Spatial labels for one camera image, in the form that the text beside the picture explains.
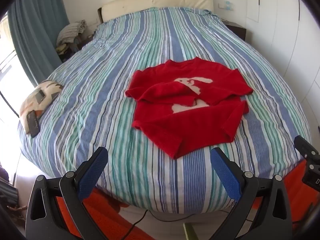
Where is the pile of clothes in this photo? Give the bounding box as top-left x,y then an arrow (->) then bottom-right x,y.
56,20 -> 88,55

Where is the striped bed duvet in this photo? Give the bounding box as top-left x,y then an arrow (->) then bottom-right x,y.
17,6 -> 313,214

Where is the black cable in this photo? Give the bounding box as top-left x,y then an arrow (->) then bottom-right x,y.
124,209 -> 230,239

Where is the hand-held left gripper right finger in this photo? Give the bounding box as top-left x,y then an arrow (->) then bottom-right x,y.
210,147 -> 293,240

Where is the orange rug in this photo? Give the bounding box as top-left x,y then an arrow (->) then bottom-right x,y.
54,162 -> 315,240

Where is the dark cloth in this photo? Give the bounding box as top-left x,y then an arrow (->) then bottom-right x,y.
0,166 -> 19,207

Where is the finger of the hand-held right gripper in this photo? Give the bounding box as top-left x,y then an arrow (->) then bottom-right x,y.
294,135 -> 320,160

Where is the dark nightstand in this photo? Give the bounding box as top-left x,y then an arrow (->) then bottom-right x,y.
221,20 -> 247,42

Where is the white wardrobe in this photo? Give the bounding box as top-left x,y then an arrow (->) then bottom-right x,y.
246,0 -> 320,130

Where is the cream padded headboard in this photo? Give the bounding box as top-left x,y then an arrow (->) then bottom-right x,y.
97,0 -> 217,23

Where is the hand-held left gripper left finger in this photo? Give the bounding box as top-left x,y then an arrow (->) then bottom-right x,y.
25,146 -> 109,240

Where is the green object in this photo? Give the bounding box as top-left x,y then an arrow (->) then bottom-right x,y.
184,224 -> 195,240

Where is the window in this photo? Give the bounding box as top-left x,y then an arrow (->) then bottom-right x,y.
0,17 -> 33,120

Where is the black phone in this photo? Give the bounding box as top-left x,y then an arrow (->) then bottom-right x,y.
26,110 -> 41,138

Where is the patterned pillow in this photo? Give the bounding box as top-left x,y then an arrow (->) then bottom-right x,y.
20,80 -> 64,128

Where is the teal curtain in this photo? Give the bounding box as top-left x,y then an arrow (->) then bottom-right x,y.
7,0 -> 70,85

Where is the red sweater with white rabbit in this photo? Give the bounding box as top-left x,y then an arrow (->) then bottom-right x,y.
125,57 -> 253,159

